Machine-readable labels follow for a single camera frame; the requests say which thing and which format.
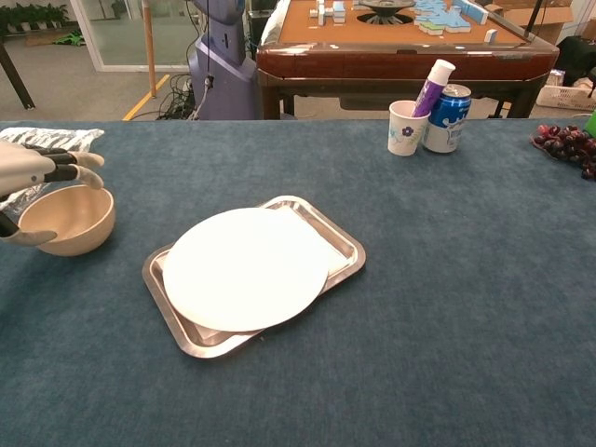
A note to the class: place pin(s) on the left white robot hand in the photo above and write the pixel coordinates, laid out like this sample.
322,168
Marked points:
28,167

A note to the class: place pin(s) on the beige white bowl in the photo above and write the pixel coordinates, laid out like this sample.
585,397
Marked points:
81,233

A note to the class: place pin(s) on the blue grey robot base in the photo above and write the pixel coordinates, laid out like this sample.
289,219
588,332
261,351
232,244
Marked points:
223,70

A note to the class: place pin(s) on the silver metal tray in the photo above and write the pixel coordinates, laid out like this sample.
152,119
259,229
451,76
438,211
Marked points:
347,244

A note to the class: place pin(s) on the striped cloth in plastic bag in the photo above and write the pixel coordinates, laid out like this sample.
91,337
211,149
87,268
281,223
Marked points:
56,136

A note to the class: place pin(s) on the black table leg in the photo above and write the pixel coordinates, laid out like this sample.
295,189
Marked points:
16,77

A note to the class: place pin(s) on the row of potted plants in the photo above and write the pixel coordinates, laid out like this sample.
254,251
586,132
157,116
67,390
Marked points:
32,16

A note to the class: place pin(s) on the wooden pole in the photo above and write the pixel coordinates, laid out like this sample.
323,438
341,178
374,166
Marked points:
149,46

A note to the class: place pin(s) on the white round plate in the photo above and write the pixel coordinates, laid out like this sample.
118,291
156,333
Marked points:
242,270

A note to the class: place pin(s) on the stacked mahjong tile cluster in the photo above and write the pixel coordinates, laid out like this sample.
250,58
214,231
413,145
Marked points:
331,11

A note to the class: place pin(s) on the paper cup with flower print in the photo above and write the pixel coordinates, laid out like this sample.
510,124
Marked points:
406,135

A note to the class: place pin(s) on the brown mahjong table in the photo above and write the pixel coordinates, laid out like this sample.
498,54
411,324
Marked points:
400,63

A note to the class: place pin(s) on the purple white tube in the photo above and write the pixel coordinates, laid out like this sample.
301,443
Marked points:
430,88

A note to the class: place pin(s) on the blue felt tablecloth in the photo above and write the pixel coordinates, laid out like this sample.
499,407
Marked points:
419,302

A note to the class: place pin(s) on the blue white drink can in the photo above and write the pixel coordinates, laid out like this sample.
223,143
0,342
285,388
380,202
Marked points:
449,130

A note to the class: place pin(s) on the scattered mahjong tile pile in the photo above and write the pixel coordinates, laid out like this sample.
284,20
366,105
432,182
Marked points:
440,18

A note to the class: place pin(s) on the long mahjong tile row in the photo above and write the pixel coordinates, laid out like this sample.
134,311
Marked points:
472,10

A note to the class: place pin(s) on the single blue white mahjong tile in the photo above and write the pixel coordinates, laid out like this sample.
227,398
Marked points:
490,36

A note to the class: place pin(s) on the dark red grape bunch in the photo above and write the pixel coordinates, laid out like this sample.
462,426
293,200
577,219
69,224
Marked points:
565,142

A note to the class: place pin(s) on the cardboard box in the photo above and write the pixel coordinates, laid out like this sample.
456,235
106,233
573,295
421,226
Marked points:
545,16

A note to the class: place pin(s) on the white plastic basket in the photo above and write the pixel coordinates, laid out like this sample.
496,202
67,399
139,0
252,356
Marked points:
565,97

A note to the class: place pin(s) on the black bag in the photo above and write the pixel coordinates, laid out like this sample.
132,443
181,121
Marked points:
576,58

